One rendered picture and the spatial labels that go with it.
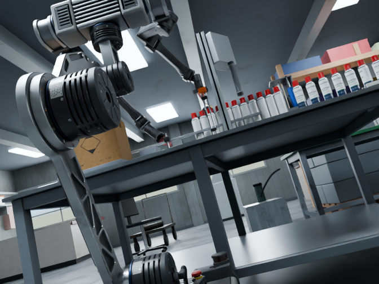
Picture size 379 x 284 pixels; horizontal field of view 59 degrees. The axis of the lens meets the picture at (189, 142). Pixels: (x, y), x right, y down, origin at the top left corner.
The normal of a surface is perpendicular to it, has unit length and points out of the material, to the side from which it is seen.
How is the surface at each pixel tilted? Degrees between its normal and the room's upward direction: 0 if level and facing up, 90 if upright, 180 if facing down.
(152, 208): 90
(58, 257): 90
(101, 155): 90
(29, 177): 90
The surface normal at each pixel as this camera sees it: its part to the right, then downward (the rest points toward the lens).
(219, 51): 0.65, -0.32
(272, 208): -0.10, -0.17
